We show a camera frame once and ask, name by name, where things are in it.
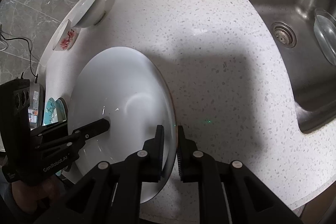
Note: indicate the clear glass bowl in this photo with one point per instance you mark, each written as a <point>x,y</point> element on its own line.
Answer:
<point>326,35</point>

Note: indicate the small bowl with dark rim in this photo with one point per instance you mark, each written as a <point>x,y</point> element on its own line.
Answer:
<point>65,39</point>

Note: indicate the person's left hand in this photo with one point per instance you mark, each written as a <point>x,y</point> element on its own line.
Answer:
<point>29,195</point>

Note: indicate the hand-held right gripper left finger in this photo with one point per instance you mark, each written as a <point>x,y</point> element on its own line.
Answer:
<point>158,155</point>

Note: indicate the small white bowl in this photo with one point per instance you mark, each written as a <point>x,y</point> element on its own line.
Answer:
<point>90,10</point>

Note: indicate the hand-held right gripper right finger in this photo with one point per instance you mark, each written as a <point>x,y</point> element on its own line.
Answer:
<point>180,161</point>

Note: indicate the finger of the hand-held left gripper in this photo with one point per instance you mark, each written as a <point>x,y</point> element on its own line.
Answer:
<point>97,127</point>
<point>50,128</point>

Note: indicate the stainless steel sink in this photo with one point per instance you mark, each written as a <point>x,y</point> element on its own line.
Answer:
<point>288,3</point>

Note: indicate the large white bowl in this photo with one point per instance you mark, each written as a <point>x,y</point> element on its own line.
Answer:
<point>113,87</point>

